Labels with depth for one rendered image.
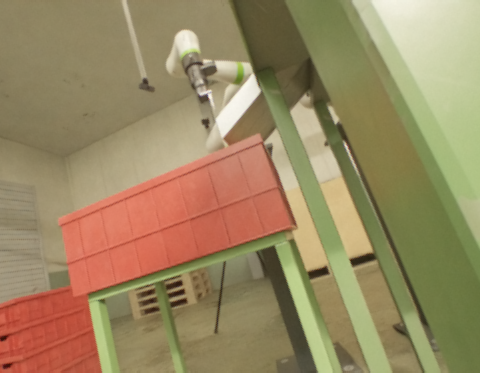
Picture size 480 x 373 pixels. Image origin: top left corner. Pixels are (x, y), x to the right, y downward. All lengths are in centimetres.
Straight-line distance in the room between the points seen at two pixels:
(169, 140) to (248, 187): 575
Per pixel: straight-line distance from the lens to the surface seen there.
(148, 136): 663
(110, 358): 84
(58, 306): 230
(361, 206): 92
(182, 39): 130
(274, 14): 62
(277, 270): 115
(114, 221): 75
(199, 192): 63
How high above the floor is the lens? 52
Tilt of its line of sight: 13 degrees up
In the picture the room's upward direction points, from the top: 18 degrees counter-clockwise
